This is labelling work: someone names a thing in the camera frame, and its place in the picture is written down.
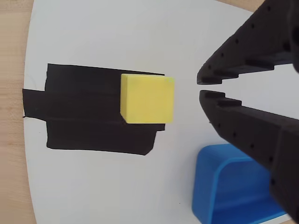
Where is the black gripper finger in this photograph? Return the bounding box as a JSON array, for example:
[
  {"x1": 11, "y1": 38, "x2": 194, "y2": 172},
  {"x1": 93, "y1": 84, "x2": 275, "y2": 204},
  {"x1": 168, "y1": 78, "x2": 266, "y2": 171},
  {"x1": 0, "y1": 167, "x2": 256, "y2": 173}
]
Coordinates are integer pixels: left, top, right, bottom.
[
  {"x1": 196, "y1": 0, "x2": 299, "y2": 85},
  {"x1": 199, "y1": 90, "x2": 299, "y2": 222}
]

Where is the yellow cube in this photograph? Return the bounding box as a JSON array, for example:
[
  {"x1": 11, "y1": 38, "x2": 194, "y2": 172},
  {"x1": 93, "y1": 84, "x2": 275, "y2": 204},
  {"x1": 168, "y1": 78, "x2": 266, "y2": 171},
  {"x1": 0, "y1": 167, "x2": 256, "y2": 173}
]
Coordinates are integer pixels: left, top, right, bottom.
[{"x1": 120, "y1": 73, "x2": 175, "y2": 124}]

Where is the blue rectangular bin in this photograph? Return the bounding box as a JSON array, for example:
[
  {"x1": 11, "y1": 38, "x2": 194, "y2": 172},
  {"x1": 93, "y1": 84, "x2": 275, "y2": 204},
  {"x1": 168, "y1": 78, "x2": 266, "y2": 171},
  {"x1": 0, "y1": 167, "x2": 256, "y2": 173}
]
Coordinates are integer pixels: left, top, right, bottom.
[{"x1": 191, "y1": 144, "x2": 289, "y2": 224}]

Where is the white paper sheet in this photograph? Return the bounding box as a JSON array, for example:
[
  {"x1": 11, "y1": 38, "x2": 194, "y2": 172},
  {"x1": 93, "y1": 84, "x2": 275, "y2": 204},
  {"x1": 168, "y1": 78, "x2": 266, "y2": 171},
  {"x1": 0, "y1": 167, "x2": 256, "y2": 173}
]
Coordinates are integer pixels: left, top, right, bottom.
[{"x1": 23, "y1": 0, "x2": 299, "y2": 224}]

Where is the black tape patch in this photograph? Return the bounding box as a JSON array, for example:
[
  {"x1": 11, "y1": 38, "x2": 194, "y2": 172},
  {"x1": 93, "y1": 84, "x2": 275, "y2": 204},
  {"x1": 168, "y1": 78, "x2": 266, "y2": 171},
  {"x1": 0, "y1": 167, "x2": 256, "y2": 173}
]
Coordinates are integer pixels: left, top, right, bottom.
[{"x1": 22, "y1": 63, "x2": 166, "y2": 156}]

